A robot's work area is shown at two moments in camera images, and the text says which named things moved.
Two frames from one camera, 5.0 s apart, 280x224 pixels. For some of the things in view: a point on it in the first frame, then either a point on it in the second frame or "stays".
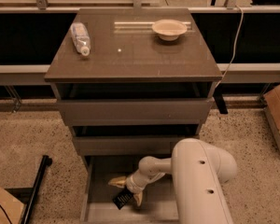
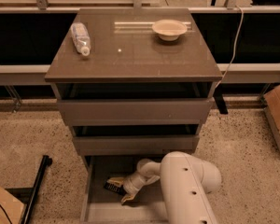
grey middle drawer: (126, 145) stays
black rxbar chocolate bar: (122, 198) -> (120, 189)
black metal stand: (28, 194) stays
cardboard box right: (276, 104) stays
